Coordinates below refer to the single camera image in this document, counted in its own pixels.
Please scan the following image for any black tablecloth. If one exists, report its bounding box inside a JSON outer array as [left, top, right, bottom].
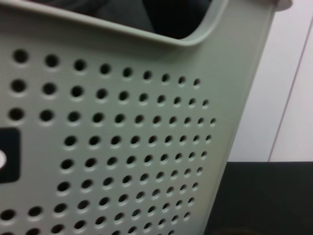
[[204, 161, 313, 235]]

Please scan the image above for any black cloth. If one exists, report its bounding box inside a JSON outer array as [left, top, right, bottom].
[[0, 0, 217, 40]]

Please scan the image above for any grey perforated plastic storage box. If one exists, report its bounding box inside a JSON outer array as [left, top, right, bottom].
[[0, 0, 294, 235]]

